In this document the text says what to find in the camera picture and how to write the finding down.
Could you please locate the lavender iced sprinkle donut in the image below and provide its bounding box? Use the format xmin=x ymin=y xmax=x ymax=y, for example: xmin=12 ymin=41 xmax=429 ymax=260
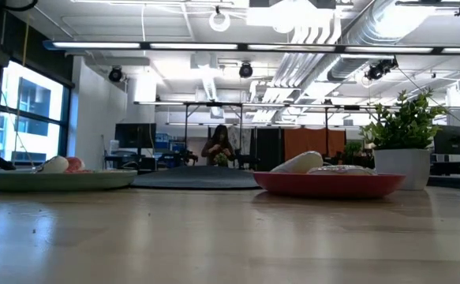
xmin=306 ymin=164 xmax=379 ymax=177

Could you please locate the large window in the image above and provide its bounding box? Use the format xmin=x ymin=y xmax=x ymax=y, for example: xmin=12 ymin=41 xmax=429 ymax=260
xmin=0 ymin=58 xmax=73 ymax=163

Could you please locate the pale blue plate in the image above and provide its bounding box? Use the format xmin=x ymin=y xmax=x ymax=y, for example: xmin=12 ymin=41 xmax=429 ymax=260
xmin=0 ymin=168 xmax=139 ymax=194

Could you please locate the black computer monitor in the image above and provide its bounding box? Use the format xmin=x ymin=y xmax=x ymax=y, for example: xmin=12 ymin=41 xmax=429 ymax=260
xmin=432 ymin=125 xmax=460 ymax=156
xmin=114 ymin=122 xmax=158 ymax=150

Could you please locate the black ceiling spotlight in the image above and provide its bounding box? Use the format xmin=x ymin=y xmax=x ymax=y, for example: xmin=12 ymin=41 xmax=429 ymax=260
xmin=107 ymin=65 xmax=124 ymax=84
xmin=238 ymin=62 xmax=254 ymax=79
xmin=364 ymin=58 xmax=399 ymax=82

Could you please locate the dark round mat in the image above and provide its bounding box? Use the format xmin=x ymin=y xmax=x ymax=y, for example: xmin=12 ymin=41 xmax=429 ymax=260
xmin=129 ymin=165 xmax=260 ymax=191

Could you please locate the person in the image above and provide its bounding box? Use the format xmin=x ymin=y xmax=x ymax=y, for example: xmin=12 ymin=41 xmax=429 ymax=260
xmin=200 ymin=124 xmax=237 ymax=167

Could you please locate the overhead LED light bar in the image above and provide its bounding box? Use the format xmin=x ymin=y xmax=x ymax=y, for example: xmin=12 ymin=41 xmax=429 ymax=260
xmin=42 ymin=38 xmax=460 ymax=57

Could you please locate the black hanging cloth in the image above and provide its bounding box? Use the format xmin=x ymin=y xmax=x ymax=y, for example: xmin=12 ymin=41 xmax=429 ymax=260
xmin=254 ymin=126 xmax=286 ymax=171

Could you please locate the orange hanging cloth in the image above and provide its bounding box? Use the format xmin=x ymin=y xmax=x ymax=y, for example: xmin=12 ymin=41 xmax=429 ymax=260
xmin=283 ymin=127 xmax=347 ymax=162

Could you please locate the pink plate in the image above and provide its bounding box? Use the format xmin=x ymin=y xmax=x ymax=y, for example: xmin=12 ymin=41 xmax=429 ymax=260
xmin=252 ymin=170 xmax=407 ymax=200

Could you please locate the small background green plant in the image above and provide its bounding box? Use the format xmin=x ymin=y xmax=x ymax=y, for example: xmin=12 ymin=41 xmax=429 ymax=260
xmin=343 ymin=140 xmax=364 ymax=159

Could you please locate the green plant in white pot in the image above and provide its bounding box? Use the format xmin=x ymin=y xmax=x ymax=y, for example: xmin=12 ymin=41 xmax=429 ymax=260
xmin=357 ymin=87 xmax=448 ymax=192

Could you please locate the dark background desk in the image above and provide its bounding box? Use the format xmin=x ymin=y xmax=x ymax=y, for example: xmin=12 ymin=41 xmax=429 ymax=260
xmin=429 ymin=159 xmax=460 ymax=178

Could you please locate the black background rig frame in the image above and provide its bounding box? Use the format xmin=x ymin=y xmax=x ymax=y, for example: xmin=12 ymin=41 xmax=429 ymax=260
xmin=133 ymin=100 xmax=376 ymax=159

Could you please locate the white ring ceiling lamp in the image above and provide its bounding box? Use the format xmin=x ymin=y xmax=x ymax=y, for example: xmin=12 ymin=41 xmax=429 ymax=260
xmin=208 ymin=10 xmax=232 ymax=33

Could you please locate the silver ventilation duct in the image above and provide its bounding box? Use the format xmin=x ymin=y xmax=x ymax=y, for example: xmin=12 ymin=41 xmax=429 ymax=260
xmin=326 ymin=0 xmax=416 ymax=82

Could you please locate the black aluminium table frame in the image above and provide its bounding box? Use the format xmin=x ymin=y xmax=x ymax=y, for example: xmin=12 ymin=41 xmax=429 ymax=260
xmin=426 ymin=174 xmax=460 ymax=189

